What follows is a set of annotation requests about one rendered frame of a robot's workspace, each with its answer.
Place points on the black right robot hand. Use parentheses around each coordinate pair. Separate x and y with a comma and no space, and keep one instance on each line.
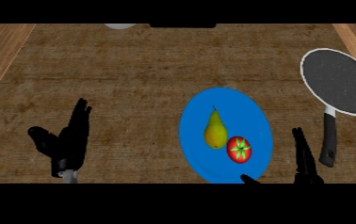
(302,158)

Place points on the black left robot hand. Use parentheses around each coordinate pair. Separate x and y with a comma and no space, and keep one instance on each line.
(70,140)

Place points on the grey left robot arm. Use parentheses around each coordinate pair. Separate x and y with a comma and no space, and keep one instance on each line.
(69,176)

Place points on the red tomato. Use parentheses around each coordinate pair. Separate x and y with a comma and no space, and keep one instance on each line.
(239,149)

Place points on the blue plate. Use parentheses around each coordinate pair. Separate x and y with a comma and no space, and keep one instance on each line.
(224,135)

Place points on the dark grey frying pan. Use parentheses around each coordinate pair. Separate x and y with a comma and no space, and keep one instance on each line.
(330,86)

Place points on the yellow-green pear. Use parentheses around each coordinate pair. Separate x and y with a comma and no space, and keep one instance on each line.
(214,133)

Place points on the pale grey round object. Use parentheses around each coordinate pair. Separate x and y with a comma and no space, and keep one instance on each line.
(119,26)

